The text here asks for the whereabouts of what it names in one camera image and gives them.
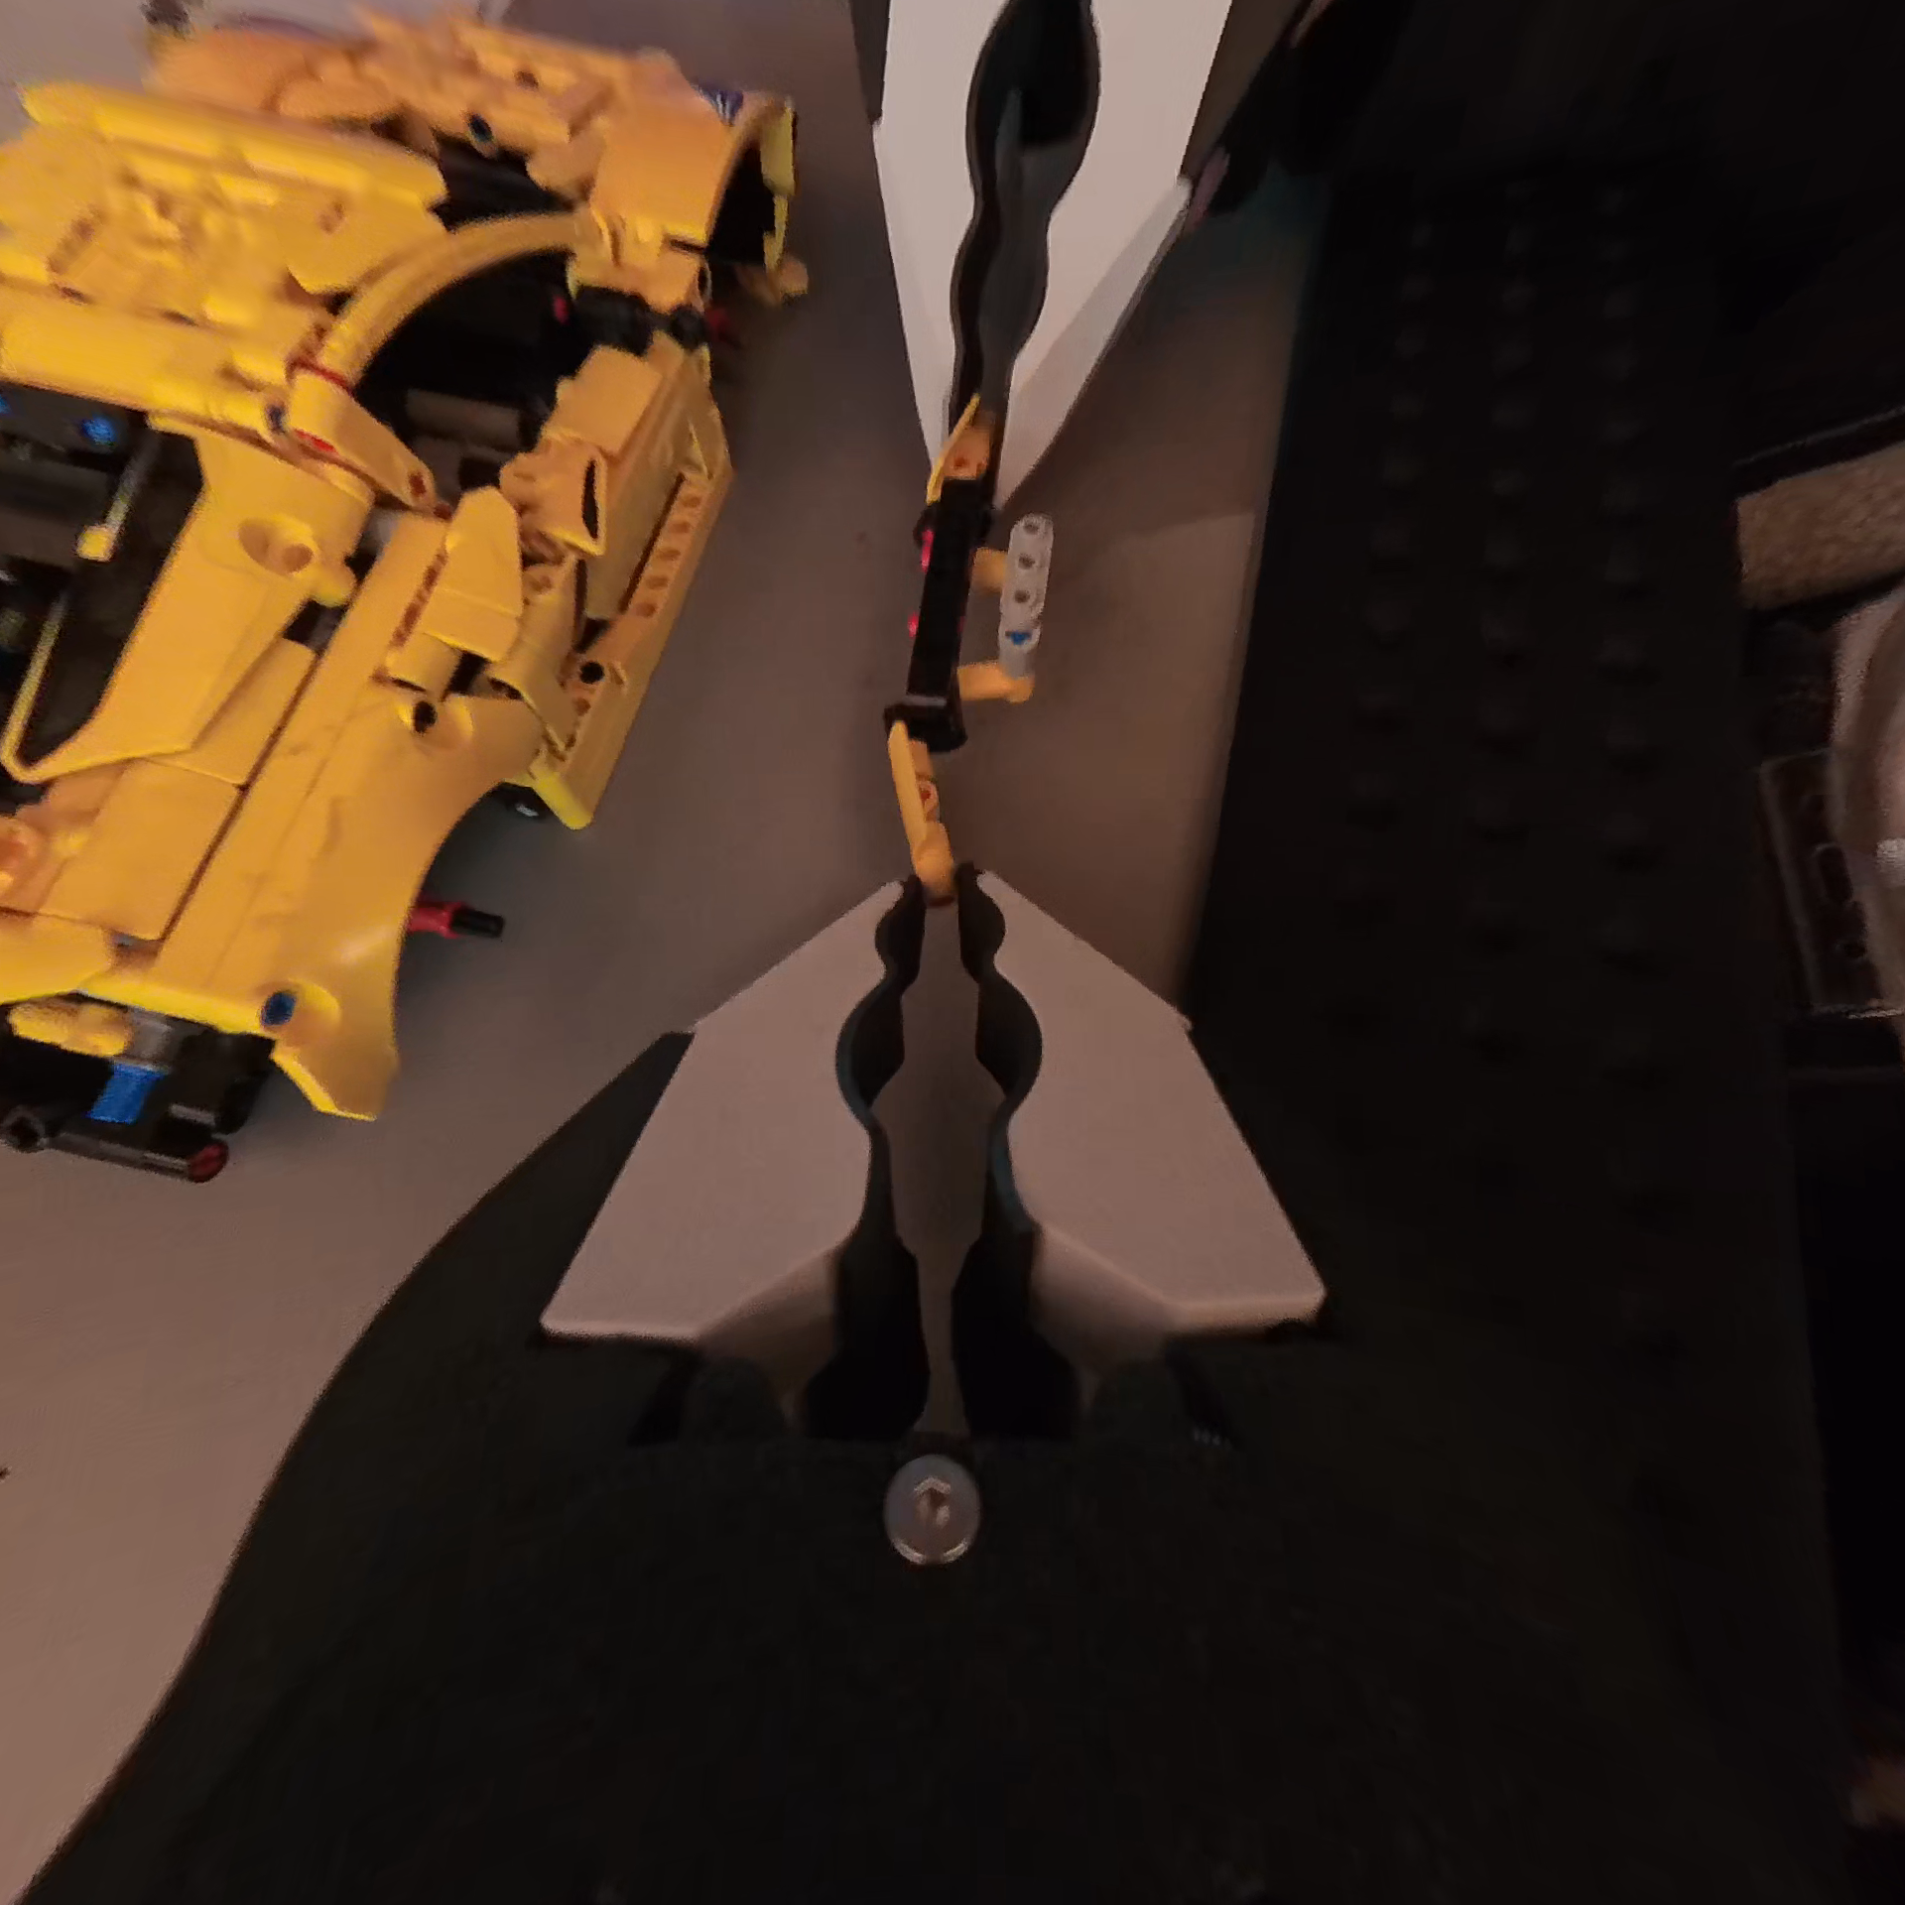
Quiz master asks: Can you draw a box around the small yellow connector brick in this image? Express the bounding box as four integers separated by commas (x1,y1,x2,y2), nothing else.
924,394,999,499
885,720,961,907

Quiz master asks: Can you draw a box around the yellow toy brick car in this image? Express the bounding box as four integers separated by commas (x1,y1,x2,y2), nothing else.
0,0,812,1179

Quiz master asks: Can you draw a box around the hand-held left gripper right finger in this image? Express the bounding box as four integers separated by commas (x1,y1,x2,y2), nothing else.
952,868,1329,1436

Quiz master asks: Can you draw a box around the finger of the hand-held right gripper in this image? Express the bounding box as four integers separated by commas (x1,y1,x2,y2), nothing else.
872,0,1029,436
987,0,1238,510

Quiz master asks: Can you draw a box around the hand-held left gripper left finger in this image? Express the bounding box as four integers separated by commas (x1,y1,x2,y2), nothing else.
538,876,931,1436

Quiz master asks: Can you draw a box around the black and yellow brick subassembly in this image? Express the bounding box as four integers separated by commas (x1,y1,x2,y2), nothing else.
884,492,997,749

